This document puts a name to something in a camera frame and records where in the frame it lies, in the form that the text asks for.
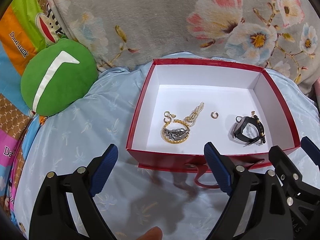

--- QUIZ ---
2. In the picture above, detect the gold twisted bangle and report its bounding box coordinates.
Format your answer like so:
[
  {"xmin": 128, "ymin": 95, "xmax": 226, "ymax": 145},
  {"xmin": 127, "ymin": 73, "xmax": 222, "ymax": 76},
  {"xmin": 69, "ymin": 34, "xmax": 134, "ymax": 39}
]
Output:
[{"xmin": 161, "ymin": 119, "xmax": 190, "ymax": 144}]

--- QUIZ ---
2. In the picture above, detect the person's fingertip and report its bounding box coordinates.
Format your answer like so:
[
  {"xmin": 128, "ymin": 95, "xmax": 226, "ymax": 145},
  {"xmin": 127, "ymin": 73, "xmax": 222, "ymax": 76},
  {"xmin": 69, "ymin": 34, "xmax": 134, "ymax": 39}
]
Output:
[{"xmin": 137, "ymin": 226, "xmax": 163, "ymax": 240}]

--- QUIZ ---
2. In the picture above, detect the pearl gold chain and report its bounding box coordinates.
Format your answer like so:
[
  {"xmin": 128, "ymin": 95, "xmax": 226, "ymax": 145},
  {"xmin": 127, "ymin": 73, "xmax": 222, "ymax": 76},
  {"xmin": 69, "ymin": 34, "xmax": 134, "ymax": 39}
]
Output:
[{"xmin": 183, "ymin": 101, "xmax": 205, "ymax": 127}]

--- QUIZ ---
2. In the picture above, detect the gold hoop earring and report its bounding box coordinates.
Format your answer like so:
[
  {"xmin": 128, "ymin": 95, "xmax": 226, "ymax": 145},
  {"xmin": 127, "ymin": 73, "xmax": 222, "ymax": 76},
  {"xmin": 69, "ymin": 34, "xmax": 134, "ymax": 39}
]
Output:
[{"xmin": 210, "ymin": 112, "xmax": 219, "ymax": 119}]

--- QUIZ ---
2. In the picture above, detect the light blue palm cloth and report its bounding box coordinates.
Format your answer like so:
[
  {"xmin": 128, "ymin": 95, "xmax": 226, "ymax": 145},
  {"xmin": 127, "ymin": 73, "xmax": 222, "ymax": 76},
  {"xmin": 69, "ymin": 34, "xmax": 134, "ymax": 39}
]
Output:
[{"xmin": 13, "ymin": 51, "xmax": 320, "ymax": 240}]

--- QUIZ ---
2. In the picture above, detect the red jewelry box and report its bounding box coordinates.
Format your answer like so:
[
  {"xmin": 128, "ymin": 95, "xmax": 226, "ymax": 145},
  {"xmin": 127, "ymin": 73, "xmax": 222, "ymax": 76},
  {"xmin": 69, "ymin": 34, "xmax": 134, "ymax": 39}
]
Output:
[{"xmin": 126, "ymin": 58, "xmax": 300, "ymax": 176}]

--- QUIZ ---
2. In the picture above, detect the colourful cartoon bedsheet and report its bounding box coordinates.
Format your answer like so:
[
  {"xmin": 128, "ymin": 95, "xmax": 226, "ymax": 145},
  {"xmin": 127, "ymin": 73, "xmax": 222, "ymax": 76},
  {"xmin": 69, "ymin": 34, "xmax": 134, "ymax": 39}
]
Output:
[{"xmin": 1, "ymin": 0, "xmax": 65, "ymax": 239}]

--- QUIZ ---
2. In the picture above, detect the green round plush pillow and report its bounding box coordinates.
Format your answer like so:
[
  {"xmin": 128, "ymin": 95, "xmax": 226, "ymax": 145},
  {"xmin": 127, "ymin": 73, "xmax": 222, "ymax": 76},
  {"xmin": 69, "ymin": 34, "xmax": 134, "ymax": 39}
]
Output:
[{"xmin": 21, "ymin": 38, "xmax": 98, "ymax": 116}]

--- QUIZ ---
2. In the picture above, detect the grey floral blanket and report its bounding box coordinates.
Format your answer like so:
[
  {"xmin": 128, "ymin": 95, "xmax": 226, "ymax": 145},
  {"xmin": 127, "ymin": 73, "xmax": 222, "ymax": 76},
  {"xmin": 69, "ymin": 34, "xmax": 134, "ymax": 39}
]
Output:
[{"xmin": 47, "ymin": 0, "xmax": 319, "ymax": 94}]

